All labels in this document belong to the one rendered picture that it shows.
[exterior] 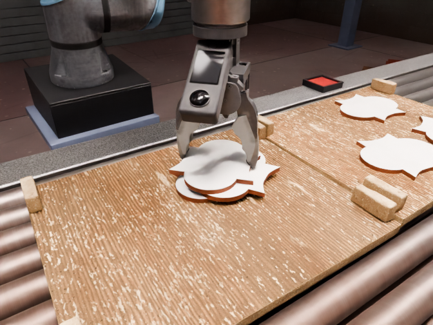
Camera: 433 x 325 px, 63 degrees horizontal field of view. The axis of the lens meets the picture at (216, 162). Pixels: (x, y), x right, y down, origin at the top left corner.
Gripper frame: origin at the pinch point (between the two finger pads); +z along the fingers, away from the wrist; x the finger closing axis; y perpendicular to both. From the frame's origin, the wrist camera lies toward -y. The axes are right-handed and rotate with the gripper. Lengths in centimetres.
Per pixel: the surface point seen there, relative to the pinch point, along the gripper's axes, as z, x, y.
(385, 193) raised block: 0.3, -24.3, -1.8
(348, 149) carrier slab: 2.4, -21.0, 13.6
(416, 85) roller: 4, -42, 59
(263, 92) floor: 96, 22, 288
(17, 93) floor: 96, 258, 228
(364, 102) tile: 1.6, -25.7, 34.8
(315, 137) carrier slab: 2.4, -15.2, 17.0
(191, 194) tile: 1.5, 2.0, -6.9
